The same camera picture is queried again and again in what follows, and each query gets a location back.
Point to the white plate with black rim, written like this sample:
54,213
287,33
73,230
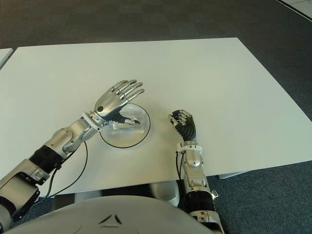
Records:
126,141

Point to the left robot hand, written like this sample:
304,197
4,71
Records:
112,102

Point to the neighbouring white table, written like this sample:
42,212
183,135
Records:
3,56

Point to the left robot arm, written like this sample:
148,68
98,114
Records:
19,185

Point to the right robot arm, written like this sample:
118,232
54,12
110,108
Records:
195,175

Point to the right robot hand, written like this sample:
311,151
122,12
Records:
189,129

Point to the grey robot torso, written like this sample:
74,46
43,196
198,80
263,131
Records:
109,209

